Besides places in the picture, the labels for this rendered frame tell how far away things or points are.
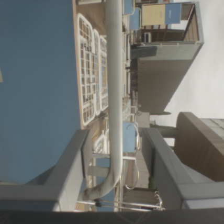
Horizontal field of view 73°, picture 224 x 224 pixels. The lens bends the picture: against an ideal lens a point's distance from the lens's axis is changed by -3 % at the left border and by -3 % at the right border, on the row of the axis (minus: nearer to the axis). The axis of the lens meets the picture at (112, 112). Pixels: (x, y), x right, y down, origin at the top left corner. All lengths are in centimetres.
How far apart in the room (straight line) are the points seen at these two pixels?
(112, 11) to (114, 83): 9
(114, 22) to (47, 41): 10
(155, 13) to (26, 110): 960
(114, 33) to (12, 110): 21
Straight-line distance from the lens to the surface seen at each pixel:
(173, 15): 984
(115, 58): 22
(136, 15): 649
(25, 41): 28
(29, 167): 35
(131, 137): 360
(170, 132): 993
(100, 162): 167
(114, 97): 23
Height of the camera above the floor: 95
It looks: 10 degrees down
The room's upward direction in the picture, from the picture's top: 91 degrees clockwise
